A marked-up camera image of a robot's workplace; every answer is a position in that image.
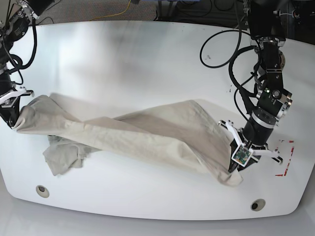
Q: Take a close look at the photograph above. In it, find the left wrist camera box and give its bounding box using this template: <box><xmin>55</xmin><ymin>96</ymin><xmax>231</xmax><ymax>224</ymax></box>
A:
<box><xmin>231</xmin><ymin>145</ymin><xmax>253</xmax><ymax>167</ymax></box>

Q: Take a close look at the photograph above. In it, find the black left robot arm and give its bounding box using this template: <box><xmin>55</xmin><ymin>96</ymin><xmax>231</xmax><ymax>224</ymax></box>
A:
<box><xmin>219</xmin><ymin>0</ymin><xmax>292</xmax><ymax>173</ymax></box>

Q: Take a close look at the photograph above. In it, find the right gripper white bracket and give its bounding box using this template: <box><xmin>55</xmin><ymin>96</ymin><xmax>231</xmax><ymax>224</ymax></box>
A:
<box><xmin>0</xmin><ymin>87</ymin><xmax>34</xmax><ymax>127</ymax></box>

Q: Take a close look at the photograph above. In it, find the table cable grommet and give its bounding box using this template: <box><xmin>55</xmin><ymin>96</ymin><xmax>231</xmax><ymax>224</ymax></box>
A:
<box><xmin>36</xmin><ymin>185</ymin><xmax>50</xmax><ymax>198</ymax></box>
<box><xmin>251</xmin><ymin>199</ymin><xmax>266</xmax><ymax>211</ymax></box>

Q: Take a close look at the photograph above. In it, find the beige t-shirt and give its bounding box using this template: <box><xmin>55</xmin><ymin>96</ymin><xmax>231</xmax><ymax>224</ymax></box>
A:
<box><xmin>13</xmin><ymin>95</ymin><xmax>243</xmax><ymax>186</ymax></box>

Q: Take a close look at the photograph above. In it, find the right table cable grommet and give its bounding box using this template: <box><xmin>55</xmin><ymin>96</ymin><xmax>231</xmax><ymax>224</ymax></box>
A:
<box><xmin>251</xmin><ymin>199</ymin><xmax>266</xmax><ymax>211</ymax></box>

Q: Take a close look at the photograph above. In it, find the left table cable grommet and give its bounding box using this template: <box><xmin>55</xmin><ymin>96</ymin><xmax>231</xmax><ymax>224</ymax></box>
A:
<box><xmin>36</xmin><ymin>185</ymin><xmax>50</xmax><ymax>198</ymax></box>

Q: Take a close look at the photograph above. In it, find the red tape rectangle marking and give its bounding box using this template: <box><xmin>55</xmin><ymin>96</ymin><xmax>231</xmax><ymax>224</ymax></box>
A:
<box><xmin>274</xmin><ymin>140</ymin><xmax>295</xmax><ymax>177</ymax></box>

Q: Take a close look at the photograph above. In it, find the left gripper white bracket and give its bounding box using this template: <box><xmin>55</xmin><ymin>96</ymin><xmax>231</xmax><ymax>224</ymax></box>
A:
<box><xmin>218</xmin><ymin>118</ymin><xmax>284</xmax><ymax>174</ymax></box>

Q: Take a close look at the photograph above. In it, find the yellow cable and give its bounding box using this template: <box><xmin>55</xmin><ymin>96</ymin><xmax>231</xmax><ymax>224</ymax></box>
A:
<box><xmin>90</xmin><ymin>0</ymin><xmax>131</xmax><ymax>21</ymax></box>

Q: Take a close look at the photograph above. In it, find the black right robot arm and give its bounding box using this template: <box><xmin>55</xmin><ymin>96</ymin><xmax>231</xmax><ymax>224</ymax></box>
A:
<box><xmin>0</xmin><ymin>0</ymin><xmax>52</xmax><ymax>128</ymax></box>

